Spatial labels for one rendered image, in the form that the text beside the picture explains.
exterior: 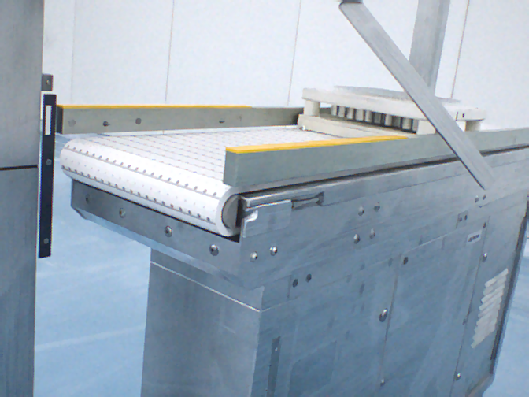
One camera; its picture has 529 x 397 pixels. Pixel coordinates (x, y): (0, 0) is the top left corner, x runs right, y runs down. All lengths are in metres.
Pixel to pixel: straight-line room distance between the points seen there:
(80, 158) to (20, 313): 0.21
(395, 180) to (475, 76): 3.20
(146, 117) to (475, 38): 3.34
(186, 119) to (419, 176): 0.34
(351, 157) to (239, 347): 0.26
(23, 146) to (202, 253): 0.25
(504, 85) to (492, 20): 0.40
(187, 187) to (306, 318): 0.31
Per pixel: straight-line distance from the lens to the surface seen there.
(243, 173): 0.54
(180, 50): 5.08
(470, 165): 0.77
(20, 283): 0.78
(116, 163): 0.66
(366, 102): 0.99
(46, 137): 0.74
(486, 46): 3.99
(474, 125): 1.14
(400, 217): 0.86
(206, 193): 0.57
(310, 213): 0.66
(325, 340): 0.89
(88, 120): 0.76
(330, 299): 0.86
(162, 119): 0.83
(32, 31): 0.73
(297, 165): 0.61
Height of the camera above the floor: 1.01
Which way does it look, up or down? 14 degrees down
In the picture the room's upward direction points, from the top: 7 degrees clockwise
